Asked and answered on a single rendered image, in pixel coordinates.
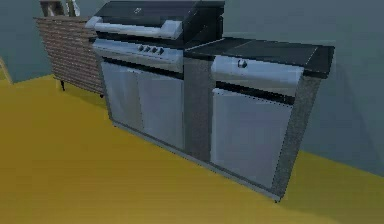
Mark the pale wooden furniture edge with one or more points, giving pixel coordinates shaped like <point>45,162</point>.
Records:
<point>4,71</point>

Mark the brown object on cabinet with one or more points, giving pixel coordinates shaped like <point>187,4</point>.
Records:
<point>55,7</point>

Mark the silver and black grill counter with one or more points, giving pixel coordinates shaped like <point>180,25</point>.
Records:
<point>200,100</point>

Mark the brown slatted wooden cabinet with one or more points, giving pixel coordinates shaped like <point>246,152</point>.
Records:
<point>71,56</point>

